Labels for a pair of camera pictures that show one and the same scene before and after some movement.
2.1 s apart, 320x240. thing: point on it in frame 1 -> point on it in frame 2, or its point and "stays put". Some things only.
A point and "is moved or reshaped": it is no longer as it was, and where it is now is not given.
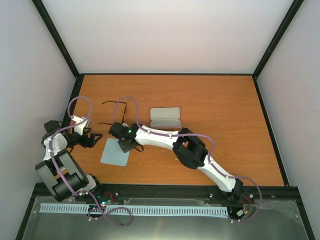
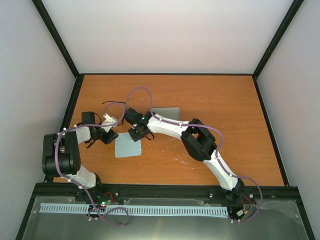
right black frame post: x=284 y=26 stays put
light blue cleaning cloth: x=113 y=153 is moved or reshaped
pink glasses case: x=166 y=117 stays put
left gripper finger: x=94 y=138 -> x=112 y=138
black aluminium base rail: x=170 y=194 stays put
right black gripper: x=124 y=148 -> x=135 y=137
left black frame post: x=48 y=21 stays put
